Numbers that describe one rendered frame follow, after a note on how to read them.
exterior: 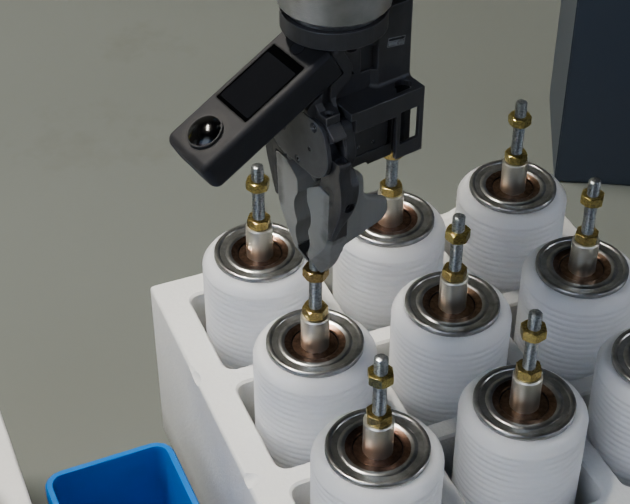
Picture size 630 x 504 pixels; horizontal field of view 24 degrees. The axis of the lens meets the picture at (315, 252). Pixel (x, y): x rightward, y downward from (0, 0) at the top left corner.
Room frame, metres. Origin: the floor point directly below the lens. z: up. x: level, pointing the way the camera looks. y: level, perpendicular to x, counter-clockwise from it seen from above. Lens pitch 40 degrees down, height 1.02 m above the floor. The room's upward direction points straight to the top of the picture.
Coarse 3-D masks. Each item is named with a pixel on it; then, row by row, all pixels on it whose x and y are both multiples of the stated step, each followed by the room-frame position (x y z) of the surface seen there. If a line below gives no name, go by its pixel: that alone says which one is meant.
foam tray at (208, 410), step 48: (192, 288) 0.96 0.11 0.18; (192, 336) 0.90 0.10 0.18; (384, 336) 0.90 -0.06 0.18; (192, 384) 0.86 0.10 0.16; (240, 384) 0.85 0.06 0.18; (576, 384) 0.85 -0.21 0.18; (192, 432) 0.87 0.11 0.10; (240, 432) 0.79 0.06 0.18; (192, 480) 0.88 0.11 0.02; (240, 480) 0.75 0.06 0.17; (288, 480) 0.74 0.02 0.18
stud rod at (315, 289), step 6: (312, 264) 0.81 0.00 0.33; (312, 270) 0.81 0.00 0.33; (312, 288) 0.81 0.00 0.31; (318, 288) 0.81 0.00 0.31; (312, 294) 0.81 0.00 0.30; (318, 294) 0.81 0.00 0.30; (312, 300) 0.81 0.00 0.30; (318, 300) 0.81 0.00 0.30; (312, 306) 0.81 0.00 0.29; (318, 306) 0.81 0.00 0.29
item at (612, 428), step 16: (608, 352) 0.81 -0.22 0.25; (608, 368) 0.79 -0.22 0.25; (592, 384) 0.81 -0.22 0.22; (608, 384) 0.78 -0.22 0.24; (624, 384) 0.77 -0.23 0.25; (592, 400) 0.80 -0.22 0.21; (608, 400) 0.78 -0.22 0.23; (624, 400) 0.76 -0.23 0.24; (592, 416) 0.79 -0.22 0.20; (608, 416) 0.77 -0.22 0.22; (624, 416) 0.76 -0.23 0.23; (592, 432) 0.79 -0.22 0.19; (608, 432) 0.77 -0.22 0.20; (624, 432) 0.76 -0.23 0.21; (608, 448) 0.77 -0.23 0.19; (624, 448) 0.76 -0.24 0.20; (608, 464) 0.77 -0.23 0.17; (624, 464) 0.76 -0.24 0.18; (624, 480) 0.76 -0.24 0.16
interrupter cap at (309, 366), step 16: (288, 320) 0.84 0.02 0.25; (336, 320) 0.84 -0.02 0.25; (352, 320) 0.84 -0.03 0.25; (272, 336) 0.82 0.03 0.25; (288, 336) 0.82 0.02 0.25; (336, 336) 0.83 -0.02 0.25; (352, 336) 0.82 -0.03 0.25; (272, 352) 0.80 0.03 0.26; (288, 352) 0.81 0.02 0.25; (304, 352) 0.81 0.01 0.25; (336, 352) 0.81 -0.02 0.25; (352, 352) 0.81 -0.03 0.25; (288, 368) 0.79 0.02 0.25; (304, 368) 0.79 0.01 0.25; (320, 368) 0.79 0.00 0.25; (336, 368) 0.79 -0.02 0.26
